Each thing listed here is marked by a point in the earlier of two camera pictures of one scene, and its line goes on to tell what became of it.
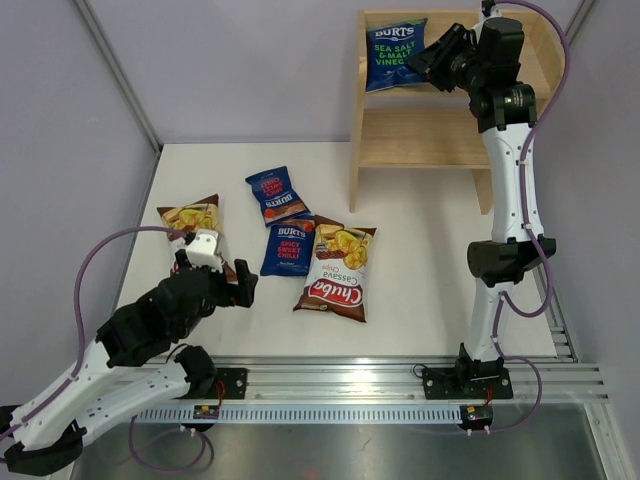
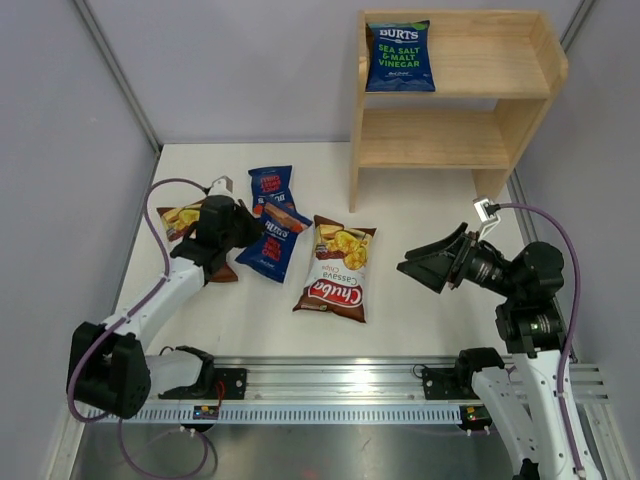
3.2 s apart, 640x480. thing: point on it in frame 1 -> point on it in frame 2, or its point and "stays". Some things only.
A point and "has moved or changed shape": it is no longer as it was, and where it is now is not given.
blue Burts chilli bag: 289,248 has moved or changed shape
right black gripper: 431,60 -> 437,270
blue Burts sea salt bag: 388,51 stays
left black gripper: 240,294 -> 254,226
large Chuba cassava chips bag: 338,275 stays
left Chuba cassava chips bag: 200,214 stays
